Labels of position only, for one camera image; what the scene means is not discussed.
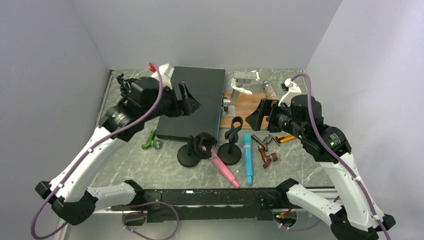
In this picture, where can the green pipe fitting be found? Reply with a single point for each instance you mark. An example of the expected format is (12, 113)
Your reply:
(151, 142)

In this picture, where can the black shock mount stand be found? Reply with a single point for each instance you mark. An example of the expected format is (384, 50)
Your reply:
(198, 148)

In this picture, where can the brown pipe fitting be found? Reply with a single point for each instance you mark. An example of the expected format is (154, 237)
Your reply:
(267, 159)

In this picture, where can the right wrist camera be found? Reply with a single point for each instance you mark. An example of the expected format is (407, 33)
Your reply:
(292, 90)

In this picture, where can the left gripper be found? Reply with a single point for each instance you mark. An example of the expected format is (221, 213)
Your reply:
(185, 106)

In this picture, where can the grey metal pipe fitting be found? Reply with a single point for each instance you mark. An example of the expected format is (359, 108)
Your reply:
(266, 141)

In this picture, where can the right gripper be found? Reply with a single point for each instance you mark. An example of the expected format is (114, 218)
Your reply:
(265, 107)

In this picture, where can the yellow utility knife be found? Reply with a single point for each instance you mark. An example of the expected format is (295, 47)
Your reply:
(284, 138)

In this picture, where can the black clip microphone stand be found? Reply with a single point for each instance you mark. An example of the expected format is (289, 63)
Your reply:
(229, 152)

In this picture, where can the metal bracket fixture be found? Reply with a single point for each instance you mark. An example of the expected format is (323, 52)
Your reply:
(238, 80)

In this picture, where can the black tripod microphone stand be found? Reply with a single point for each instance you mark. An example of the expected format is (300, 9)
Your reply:
(125, 85)

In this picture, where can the black base frame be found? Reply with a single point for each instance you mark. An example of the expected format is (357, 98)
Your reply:
(208, 204)

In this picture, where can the wooden board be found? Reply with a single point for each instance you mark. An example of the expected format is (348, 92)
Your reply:
(245, 105)

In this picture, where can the blue microphone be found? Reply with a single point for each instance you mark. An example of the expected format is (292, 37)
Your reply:
(248, 160)

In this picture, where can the pink microphone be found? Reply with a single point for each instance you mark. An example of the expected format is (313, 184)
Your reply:
(224, 169)

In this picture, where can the silver mesh glitter microphone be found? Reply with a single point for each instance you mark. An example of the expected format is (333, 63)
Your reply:
(269, 90)

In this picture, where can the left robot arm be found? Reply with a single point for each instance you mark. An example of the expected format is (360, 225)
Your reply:
(70, 194)

